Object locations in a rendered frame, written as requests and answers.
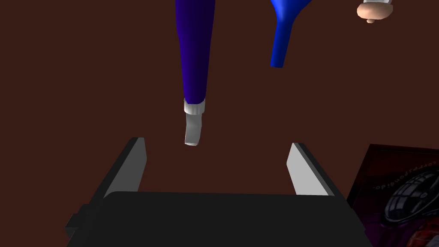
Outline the beige round object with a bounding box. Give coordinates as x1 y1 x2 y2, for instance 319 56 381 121
356 0 394 24

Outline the bright blue spoon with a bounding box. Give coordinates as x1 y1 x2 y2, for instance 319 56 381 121
270 0 313 69

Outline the dark blue handled utensil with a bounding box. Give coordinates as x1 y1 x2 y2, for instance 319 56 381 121
174 0 216 146

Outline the dark red book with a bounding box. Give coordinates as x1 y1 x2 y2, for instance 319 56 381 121
346 144 439 247

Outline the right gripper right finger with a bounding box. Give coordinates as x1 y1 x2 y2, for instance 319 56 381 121
286 142 345 197

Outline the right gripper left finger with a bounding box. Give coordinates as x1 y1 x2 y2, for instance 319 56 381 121
93 137 147 206

